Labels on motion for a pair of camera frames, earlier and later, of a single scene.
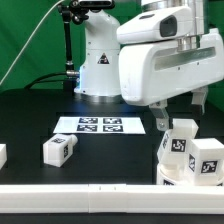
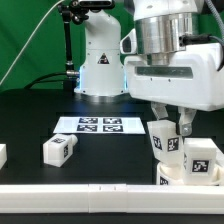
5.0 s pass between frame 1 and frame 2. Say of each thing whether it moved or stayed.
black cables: stayed
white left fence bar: stayed
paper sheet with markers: stayed
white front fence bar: stayed
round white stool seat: moved
